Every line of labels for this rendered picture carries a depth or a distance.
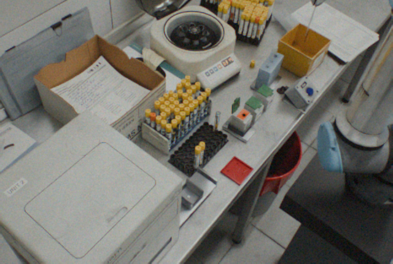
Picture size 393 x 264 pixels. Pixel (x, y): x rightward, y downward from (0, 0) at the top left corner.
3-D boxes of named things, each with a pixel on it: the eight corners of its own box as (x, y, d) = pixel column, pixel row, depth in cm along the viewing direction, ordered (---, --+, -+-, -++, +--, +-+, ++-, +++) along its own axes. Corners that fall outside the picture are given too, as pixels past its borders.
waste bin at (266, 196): (252, 244, 199) (272, 198, 164) (191, 198, 211) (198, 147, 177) (293, 190, 218) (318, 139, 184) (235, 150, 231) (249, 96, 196)
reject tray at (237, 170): (239, 186, 117) (240, 184, 116) (220, 172, 119) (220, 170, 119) (253, 170, 121) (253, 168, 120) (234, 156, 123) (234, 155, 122)
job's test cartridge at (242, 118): (242, 135, 126) (245, 122, 121) (229, 127, 128) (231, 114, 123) (249, 127, 128) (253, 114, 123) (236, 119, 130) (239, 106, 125)
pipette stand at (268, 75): (268, 97, 139) (274, 75, 131) (249, 88, 141) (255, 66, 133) (281, 78, 144) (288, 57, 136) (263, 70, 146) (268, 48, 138)
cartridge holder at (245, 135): (246, 143, 126) (248, 136, 123) (221, 128, 129) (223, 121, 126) (255, 132, 129) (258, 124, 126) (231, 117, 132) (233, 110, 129)
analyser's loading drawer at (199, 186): (166, 244, 103) (166, 235, 99) (145, 227, 106) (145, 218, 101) (216, 187, 114) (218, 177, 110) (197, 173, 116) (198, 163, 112)
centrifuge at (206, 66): (198, 101, 135) (201, 74, 126) (140, 51, 148) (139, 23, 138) (250, 68, 146) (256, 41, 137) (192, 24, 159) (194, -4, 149)
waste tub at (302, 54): (304, 81, 144) (312, 59, 136) (271, 61, 149) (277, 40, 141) (323, 61, 151) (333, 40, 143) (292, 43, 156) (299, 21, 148)
